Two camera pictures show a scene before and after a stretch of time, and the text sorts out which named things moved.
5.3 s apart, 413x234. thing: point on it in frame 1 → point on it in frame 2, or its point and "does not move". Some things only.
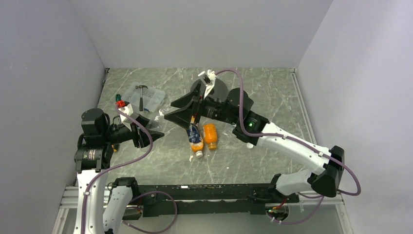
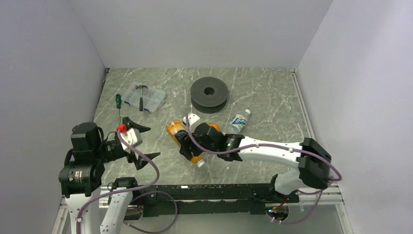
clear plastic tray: (152, 98) does not move
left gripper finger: (142, 120) → (126, 121)
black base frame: (211, 198) does not move
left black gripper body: (136, 136) → (130, 156)
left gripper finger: (155, 135) → (140, 162)
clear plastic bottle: (154, 122) → (176, 99)
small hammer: (141, 98) does not move
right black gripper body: (214, 109) → (187, 142)
